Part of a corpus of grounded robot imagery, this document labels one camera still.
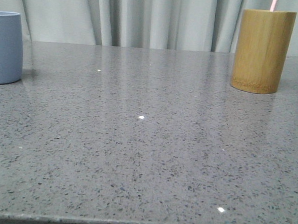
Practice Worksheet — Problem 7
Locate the blue plastic cup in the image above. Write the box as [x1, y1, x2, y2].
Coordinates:
[0, 12, 23, 84]

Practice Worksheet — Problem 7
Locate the bamboo wooden cup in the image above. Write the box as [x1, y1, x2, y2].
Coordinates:
[231, 9, 296, 94]

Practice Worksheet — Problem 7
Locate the grey-white curtain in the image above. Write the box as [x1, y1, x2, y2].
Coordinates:
[0, 0, 298, 57]

